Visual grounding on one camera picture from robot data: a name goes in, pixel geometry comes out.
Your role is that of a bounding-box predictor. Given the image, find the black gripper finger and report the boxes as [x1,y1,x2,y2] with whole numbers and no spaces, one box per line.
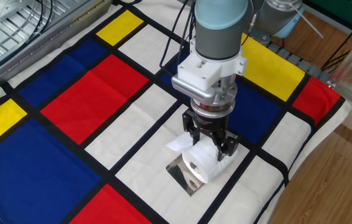
[181,108,201,146]
[210,128,239,162]

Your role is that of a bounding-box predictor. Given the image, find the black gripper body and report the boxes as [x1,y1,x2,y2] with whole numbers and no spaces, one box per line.
[190,110,229,136]

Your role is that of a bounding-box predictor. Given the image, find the white toilet paper roll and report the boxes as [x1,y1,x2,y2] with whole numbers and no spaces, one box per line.
[165,133,239,184]

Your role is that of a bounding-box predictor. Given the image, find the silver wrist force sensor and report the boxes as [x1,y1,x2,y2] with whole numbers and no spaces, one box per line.
[190,74,239,119]

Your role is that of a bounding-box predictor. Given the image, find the colour block grid tablecloth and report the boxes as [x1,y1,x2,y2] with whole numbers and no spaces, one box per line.
[0,0,352,224]

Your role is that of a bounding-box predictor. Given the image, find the black floor cables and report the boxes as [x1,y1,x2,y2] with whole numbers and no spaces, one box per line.
[320,29,352,73]

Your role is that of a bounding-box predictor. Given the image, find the aluminium table edge rail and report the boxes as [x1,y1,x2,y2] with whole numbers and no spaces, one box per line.
[0,0,114,100]

